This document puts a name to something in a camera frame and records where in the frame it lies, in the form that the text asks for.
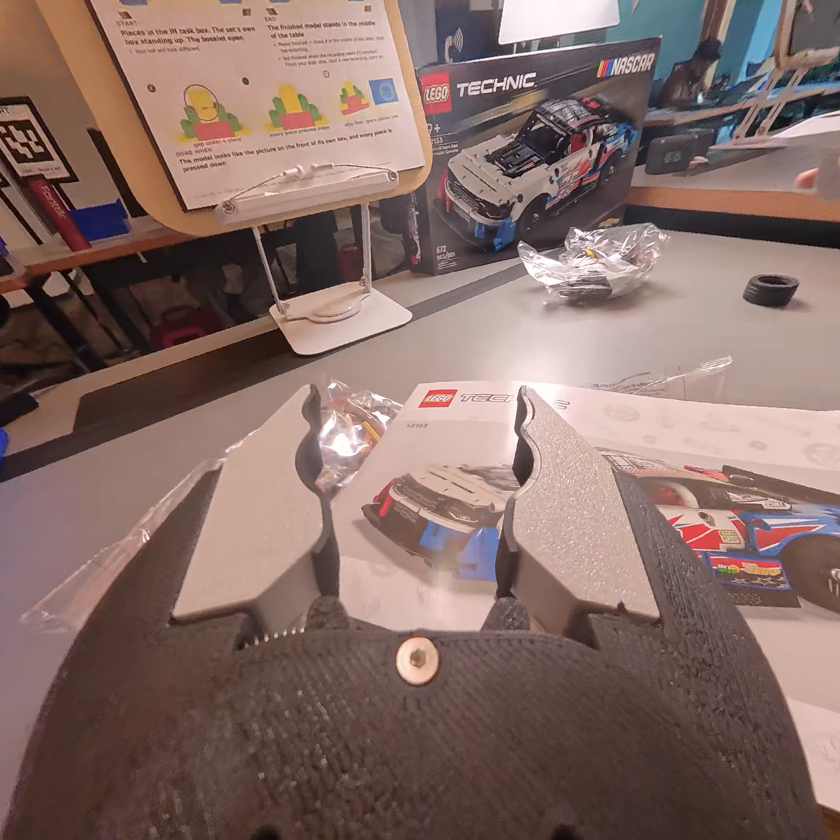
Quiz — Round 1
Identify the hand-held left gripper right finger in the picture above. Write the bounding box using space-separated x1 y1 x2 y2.
495 385 662 639

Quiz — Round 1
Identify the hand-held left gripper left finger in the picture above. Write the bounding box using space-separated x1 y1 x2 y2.
171 384 342 634

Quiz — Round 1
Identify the lego instruction booklet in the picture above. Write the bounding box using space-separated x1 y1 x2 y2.
331 381 840 713

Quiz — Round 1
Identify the wooden board document stand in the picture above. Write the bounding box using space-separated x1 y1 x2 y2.
36 0 434 358

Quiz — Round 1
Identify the black lego set box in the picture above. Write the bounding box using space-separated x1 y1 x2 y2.
410 36 662 275

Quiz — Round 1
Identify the clear bag of colourful pieces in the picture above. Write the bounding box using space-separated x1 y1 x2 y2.
20 381 404 634

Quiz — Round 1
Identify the empty clear plastic wrapper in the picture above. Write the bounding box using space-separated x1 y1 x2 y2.
581 354 735 401

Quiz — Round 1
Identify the clear bag of dark pieces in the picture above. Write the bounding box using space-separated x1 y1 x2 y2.
517 223 672 308

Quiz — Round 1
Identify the black rubber tyre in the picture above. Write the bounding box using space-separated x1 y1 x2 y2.
743 272 802 308

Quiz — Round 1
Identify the grey office desk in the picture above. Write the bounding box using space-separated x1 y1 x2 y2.
0 213 198 277

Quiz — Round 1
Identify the small blue plastic bin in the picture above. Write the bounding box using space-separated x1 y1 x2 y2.
69 199 132 242

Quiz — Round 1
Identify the red water bottle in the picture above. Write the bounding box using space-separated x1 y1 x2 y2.
26 178 93 252

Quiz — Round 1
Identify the black device with green lights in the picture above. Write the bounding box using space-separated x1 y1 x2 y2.
646 128 715 175

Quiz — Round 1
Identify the black white marker sign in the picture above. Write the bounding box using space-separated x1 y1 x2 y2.
0 97 78 183

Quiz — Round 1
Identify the white printed instruction sheet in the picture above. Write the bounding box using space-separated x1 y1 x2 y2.
85 0 427 212

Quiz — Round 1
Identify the pale wooden light stand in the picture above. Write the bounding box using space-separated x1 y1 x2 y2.
712 0 840 152

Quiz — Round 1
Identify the white softbox light panel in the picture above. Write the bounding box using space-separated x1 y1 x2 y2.
499 0 621 46

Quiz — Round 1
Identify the red bag with handle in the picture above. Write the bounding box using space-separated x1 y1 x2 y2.
147 305 221 352

